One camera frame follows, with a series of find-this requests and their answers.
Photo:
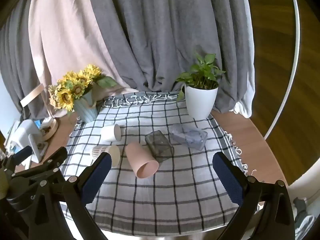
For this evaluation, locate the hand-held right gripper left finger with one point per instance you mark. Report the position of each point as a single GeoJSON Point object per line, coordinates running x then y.
{"type": "Point", "coordinates": [96, 180]}

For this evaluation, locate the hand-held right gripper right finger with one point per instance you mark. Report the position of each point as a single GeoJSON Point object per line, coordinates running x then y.
{"type": "Point", "coordinates": [231, 180]}

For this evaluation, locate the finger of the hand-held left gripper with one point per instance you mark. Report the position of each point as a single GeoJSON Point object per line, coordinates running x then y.
{"type": "Point", "coordinates": [23, 153]}
{"type": "Point", "coordinates": [53, 158]}

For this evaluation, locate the pink cup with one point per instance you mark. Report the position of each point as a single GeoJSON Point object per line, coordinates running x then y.
{"type": "Point", "coordinates": [141, 158]}

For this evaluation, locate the white patterned cup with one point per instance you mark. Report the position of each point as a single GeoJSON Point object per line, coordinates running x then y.
{"type": "Point", "coordinates": [108, 152]}

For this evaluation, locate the plain white cup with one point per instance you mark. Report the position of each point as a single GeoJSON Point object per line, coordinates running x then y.
{"type": "Point", "coordinates": [110, 132]}

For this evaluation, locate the clear bluish transparent cup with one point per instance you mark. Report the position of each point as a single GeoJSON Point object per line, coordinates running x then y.
{"type": "Point", "coordinates": [188, 136]}

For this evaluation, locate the grey transparent cup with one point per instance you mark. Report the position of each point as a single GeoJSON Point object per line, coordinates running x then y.
{"type": "Point", "coordinates": [160, 145]}

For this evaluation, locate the white desktop device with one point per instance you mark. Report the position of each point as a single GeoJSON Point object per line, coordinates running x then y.
{"type": "Point", "coordinates": [30, 133]}

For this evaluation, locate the desk lamp with wooden base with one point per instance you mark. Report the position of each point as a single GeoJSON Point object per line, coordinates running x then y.
{"type": "Point", "coordinates": [48, 127]}

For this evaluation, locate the blue ribbed vase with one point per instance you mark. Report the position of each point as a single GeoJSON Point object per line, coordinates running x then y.
{"type": "Point", "coordinates": [86, 111]}

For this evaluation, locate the checkered tablecloth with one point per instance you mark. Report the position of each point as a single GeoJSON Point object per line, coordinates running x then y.
{"type": "Point", "coordinates": [175, 192]}

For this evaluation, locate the sunflower bouquet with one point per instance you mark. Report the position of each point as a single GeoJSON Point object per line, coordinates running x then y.
{"type": "Point", "coordinates": [75, 86]}

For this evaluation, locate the grey and white cloth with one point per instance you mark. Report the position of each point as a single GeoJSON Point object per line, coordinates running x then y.
{"type": "Point", "coordinates": [302, 215]}

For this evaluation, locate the white plant pot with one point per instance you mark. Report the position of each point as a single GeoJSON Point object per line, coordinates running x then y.
{"type": "Point", "coordinates": [201, 102]}

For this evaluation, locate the grey curtain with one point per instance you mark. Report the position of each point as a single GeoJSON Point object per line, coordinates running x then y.
{"type": "Point", "coordinates": [162, 35]}
{"type": "Point", "coordinates": [17, 67]}

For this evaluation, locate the white sheer curtain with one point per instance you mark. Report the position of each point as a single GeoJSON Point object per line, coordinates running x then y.
{"type": "Point", "coordinates": [247, 80]}

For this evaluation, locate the green leafy plant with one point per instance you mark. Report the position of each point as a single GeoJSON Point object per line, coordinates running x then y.
{"type": "Point", "coordinates": [200, 76]}

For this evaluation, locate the pink curtain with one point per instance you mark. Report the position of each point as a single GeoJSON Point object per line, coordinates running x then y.
{"type": "Point", "coordinates": [65, 35]}

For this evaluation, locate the white round hoop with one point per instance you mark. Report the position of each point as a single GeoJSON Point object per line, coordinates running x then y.
{"type": "Point", "coordinates": [293, 55]}

